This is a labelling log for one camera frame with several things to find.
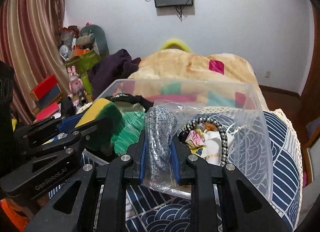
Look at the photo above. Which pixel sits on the pink bunny figure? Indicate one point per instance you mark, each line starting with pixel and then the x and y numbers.
pixel 75 83

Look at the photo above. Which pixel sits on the red book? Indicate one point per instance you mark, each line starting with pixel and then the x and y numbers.
pixel 48 111

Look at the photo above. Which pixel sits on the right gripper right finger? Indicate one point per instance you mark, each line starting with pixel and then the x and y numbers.
pixel 222 191

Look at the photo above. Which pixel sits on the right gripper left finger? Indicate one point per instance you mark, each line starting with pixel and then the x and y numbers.
pixel 94 199

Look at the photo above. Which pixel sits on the clear plastic storage box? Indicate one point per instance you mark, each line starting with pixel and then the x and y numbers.
pixel 232 109

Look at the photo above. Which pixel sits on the green storage bag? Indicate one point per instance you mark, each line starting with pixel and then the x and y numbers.
pixel 83 64

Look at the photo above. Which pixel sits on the bag with grey knit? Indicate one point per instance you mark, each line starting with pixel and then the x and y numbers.
pixel 162 122

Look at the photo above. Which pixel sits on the grey plush toy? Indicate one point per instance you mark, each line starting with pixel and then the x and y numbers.
pixel 93 37

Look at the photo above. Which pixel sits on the dark purple clothes pile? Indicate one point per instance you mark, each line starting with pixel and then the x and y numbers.
pixel 116 66

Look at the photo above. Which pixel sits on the yellow green sponge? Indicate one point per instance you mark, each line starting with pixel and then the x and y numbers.
pixel 110 122

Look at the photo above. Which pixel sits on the beige fleece blanket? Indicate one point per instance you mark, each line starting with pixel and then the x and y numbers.
pixel 178 64

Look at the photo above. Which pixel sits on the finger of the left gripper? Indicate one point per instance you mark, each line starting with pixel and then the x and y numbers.
pixel 42 131
pixel 78 139

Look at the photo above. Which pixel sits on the blue white patterned bedspread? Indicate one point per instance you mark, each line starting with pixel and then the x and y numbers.
pixel 148 210

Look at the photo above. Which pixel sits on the striped brown curtain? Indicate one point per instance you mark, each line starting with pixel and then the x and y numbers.
pixel 30 36

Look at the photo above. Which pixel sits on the red box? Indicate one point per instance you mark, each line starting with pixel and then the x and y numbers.
pixel 43 88

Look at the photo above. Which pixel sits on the green knitted garment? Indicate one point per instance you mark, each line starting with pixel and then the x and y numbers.
pixel 133 124

